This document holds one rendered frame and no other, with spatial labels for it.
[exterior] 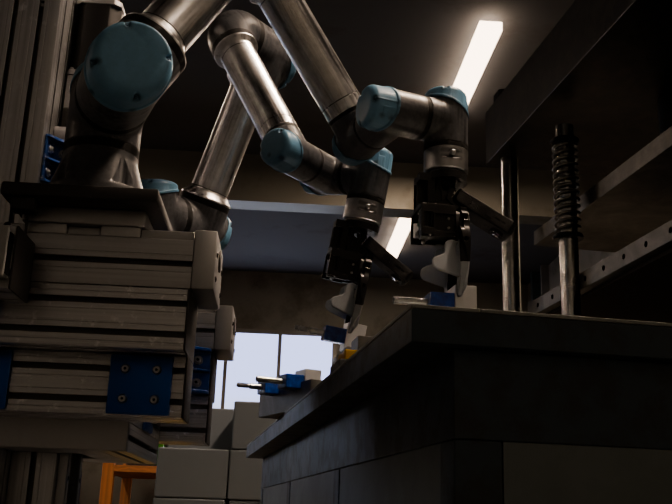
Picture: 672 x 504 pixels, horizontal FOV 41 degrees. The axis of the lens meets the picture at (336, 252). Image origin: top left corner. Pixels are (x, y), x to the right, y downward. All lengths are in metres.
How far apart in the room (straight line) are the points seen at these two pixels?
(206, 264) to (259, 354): 8.52
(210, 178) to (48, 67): 0.48
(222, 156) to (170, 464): 3.26
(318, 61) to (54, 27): 0.48
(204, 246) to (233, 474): 3.78
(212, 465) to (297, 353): 4.88
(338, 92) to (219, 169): 0.49
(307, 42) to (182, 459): 3.71
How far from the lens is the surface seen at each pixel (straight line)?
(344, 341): 1.71
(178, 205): 1.96
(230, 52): 1.91
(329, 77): 1.62
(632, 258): 2.41
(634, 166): 2.52
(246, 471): 5.07
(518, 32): 5.22
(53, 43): 1.73
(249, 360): 9.84
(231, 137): 2.03
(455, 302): 1.46
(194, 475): 5.09
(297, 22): 1.65
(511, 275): 3.05
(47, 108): 1.68
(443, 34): 5.20
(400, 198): 6.79
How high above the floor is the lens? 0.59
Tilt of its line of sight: 16 degrees up
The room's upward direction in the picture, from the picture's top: 2 degrees clockwise
